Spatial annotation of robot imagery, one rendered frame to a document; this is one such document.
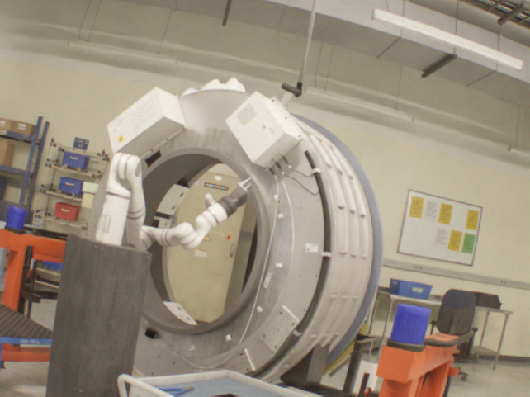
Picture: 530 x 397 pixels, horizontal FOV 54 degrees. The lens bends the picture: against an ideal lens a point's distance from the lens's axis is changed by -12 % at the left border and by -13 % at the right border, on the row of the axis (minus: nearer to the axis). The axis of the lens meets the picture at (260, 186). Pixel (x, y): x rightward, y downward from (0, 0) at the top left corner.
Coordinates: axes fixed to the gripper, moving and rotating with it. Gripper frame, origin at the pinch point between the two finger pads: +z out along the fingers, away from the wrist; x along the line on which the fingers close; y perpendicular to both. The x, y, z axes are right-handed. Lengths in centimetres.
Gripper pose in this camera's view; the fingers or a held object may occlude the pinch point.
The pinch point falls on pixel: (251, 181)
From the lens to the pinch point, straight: 230.1
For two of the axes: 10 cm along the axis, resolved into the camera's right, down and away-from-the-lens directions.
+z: 7.2, -5.5, 4.2
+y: 6.9, 6.3, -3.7
